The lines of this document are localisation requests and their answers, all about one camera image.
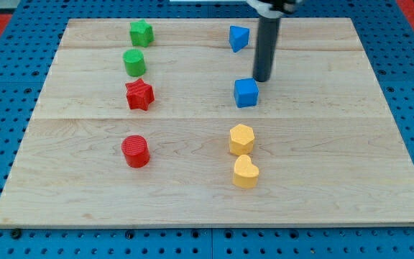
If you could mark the wooden board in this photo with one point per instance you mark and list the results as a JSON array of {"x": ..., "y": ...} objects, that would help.
[{"x": 327, "y": 147}]

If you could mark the yellow heart block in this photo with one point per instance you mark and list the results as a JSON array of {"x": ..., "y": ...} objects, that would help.
[{"x": 245, "y": 173}]

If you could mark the green cylinder block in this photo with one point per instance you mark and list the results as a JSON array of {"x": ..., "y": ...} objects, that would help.
[{"x": 134, "y": 62}]

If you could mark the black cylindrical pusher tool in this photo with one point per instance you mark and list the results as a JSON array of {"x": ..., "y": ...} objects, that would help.
[{"x": 266, "y": 42}]

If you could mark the yellow hexagon block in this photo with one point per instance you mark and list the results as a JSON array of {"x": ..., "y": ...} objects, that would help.
[{"x": 241, "y": 141}]

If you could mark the red star block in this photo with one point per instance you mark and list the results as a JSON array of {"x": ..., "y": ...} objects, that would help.
[{"x": 139, "y": 94}]

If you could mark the blue triangle block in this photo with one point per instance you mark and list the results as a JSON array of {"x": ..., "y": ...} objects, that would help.
[{"x": 238, "y": 38}]

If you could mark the green star block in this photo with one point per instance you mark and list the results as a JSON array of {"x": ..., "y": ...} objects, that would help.
[{"x": 141, "y": 33}]

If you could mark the red cylinder block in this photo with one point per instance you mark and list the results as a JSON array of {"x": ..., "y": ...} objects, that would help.
[{"x": 135, "y": 151}]

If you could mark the blue cube block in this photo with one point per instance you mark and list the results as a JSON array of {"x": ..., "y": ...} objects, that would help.
[{"x": 246, "y": 92}]

